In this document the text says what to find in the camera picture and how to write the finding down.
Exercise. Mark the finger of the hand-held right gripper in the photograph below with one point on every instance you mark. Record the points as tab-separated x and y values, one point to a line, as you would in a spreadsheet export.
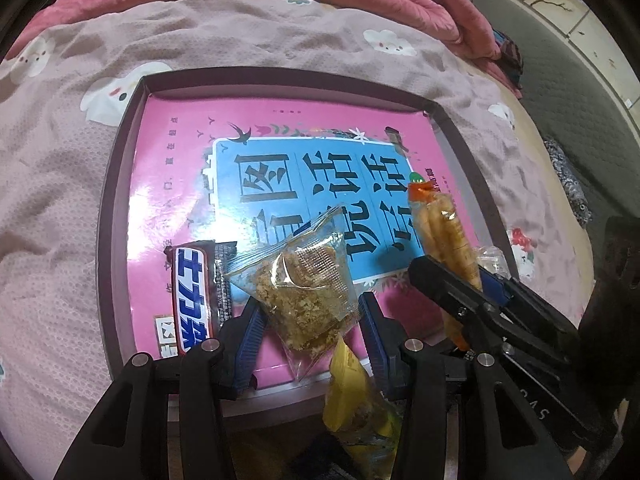
495	282
450	290

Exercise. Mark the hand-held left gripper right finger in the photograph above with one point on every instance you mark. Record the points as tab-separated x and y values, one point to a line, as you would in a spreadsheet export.
372	340

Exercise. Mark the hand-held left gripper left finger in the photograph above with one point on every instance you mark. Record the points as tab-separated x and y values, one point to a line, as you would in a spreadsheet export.
247	350

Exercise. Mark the small yellow clear-edged packet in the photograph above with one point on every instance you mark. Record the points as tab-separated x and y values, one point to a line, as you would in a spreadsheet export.
492	257

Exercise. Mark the long yellow snack packet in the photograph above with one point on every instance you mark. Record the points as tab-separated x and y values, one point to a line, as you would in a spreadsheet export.
350	395

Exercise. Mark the orange biscuit packet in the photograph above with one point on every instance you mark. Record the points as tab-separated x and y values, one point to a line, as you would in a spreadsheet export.
440	225

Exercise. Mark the clear crispy rice snack packet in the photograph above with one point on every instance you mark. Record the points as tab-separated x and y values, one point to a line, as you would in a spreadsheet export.
295	300

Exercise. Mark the brown chocolate bar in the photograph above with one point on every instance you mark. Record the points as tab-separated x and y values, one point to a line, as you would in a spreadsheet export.
192	300

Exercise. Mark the dark shallow box tray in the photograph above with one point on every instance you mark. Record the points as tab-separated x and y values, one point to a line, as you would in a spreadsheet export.
112	240

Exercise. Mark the grey patterned cloth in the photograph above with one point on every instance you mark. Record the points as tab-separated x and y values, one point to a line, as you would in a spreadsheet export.
565	180

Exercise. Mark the beige mattress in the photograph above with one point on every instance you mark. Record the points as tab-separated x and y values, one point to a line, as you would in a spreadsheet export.
530	130

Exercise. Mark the pink book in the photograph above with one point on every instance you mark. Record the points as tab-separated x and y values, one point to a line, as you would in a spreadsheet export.
165	185

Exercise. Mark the grey quilted headboard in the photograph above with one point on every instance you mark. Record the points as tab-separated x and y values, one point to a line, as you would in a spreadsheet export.
575	110

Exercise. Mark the dark striped clothes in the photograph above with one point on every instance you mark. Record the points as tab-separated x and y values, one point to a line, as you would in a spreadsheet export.
510	55

